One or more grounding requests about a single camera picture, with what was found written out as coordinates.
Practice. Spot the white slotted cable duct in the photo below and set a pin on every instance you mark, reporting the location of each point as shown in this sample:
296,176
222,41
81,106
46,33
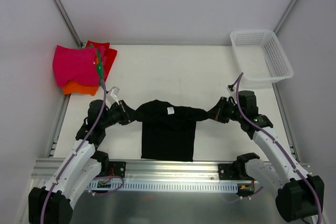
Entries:
211,187

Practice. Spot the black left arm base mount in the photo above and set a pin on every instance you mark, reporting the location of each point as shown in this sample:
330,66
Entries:
108,167

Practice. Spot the black t shirt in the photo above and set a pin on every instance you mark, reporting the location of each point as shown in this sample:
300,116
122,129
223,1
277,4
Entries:
168,131

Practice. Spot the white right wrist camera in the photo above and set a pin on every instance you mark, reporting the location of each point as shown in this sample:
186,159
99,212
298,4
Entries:
231,89

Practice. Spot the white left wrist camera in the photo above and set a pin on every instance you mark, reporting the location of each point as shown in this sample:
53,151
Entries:
112,94

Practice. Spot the magenta folded t shirt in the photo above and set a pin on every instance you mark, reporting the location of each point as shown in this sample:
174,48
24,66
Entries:
64,59

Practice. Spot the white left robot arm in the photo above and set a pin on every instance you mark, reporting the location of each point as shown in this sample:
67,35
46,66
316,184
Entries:
55,201

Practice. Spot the aluminium front rail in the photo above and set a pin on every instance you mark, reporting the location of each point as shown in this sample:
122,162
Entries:
165,171

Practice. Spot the left aluminium corner post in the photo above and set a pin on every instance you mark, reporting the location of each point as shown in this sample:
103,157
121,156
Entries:
68,23

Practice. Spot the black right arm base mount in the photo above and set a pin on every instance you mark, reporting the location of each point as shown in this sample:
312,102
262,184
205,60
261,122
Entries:
236,170

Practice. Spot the orange folded t shirt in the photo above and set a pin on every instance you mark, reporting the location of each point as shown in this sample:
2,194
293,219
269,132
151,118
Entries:
76,82

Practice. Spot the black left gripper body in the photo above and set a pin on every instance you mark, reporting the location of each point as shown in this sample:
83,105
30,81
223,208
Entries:
125,112

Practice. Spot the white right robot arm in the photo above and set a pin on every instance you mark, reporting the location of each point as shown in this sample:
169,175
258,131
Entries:
298,195

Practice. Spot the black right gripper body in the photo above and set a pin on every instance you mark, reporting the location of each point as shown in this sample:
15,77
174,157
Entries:
221,109

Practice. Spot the red folded t shirt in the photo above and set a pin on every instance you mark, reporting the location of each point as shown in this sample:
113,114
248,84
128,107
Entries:
107,54

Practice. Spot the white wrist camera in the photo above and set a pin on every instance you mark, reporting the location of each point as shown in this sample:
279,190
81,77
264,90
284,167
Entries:
231,89
112,94

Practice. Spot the white plastic basket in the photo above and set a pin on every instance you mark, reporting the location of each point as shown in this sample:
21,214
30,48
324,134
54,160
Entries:
260,57

